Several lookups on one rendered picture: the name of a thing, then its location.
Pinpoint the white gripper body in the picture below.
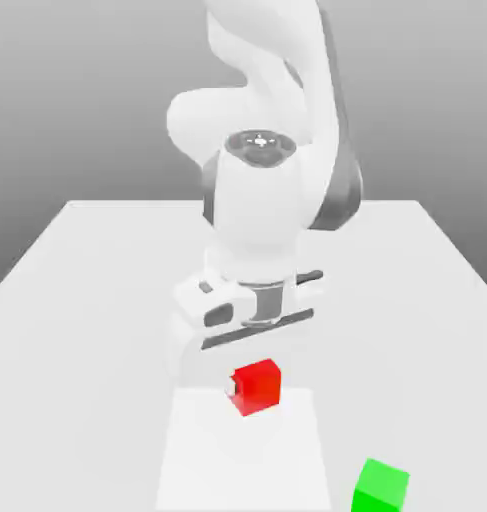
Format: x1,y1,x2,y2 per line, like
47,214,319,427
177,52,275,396
181,306,321,374

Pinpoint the small red cube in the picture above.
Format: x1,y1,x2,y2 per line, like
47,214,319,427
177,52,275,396
226,357,283,418

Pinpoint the small green cube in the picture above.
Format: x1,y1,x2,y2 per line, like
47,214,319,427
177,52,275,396
350,457,411,512

